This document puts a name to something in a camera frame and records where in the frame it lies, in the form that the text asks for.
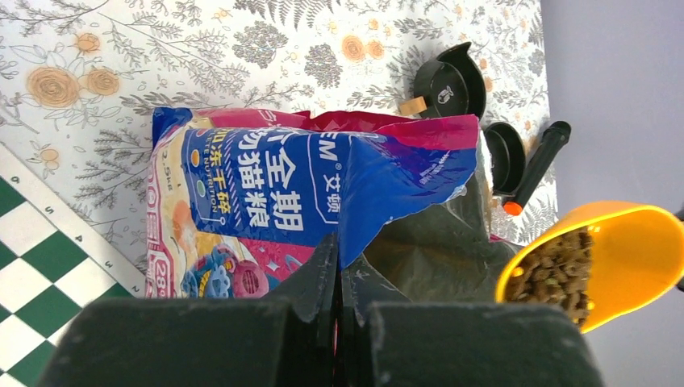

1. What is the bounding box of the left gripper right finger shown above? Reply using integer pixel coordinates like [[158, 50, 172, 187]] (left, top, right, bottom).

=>
[[339, 258, 603, 386]]

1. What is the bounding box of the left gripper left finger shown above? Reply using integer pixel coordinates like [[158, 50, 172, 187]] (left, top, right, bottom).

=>
[[39, 235, 338, 386]]

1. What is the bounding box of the pink blue pet food bag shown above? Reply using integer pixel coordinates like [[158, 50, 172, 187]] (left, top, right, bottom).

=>
[[145, 107, 517, 302]]

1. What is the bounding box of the yellow plastic scoop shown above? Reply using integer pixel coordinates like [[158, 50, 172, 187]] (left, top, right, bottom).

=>
[[495, 201, 683, 333]]

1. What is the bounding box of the black pet bowl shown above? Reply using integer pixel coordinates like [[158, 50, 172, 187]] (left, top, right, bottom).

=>
[[484, 122, 527, 197], [398, 42, 486, 119]]

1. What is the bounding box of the green white chessboard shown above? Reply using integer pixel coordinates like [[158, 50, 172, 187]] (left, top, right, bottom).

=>
[[1, 147, 144, 386]]

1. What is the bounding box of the black marker orange tip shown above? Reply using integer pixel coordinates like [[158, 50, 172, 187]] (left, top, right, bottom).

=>
[[503, 121, 571, 216]]

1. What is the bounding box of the floral table mat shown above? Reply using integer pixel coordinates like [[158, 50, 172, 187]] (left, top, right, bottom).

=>
[[1, 0, 549, 268]]

